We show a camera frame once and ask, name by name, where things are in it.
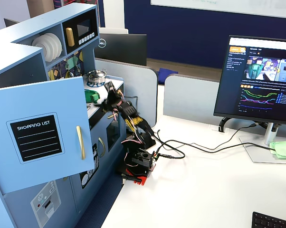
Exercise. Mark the black monitor with lit screen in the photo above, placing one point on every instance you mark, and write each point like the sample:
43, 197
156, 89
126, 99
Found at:
257, 78

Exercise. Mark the blue toy kitchen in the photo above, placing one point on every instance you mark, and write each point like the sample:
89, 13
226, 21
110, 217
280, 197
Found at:
21, 47

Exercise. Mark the silver toy pot with lid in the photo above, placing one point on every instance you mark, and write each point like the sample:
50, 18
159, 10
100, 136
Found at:
96, 76

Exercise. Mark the white toy plate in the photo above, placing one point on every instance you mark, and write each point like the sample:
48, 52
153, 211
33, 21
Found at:
52, 47
60, 45
40, 48
56, 46

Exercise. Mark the gold stove knob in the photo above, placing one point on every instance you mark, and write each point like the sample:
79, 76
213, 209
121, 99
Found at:
120, 91

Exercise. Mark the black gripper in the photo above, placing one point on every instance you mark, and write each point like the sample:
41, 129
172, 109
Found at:
109, 102

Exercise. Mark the green sticky notes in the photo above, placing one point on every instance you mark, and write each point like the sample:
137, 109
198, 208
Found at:
282, 149

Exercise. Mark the grey desk divider panel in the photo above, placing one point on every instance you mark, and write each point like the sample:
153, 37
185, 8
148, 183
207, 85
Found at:
190, 97
138, 95

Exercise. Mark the silver monitor stand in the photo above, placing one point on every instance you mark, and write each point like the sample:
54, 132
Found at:
267, 142

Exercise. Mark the black table clamp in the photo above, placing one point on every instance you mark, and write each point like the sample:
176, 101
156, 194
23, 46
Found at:
131, 177

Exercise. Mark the black Dell monitor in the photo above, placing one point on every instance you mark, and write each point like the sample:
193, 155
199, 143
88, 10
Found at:
124, 48

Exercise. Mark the blue chair seat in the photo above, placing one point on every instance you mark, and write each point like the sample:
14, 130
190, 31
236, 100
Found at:
166, 74

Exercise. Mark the black keyboard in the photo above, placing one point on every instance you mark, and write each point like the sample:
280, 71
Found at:
271, 221

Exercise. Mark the hanging toy utensil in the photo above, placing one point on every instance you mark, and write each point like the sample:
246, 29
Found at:
75, 62

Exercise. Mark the blue shopping list cabinet door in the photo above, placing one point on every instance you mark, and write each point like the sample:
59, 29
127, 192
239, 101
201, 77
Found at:
38, 135

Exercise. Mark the whiteboard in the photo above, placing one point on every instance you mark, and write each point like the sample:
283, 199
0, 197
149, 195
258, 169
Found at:
223, 6

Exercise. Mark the green round lid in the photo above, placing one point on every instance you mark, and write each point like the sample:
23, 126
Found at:
90, 95

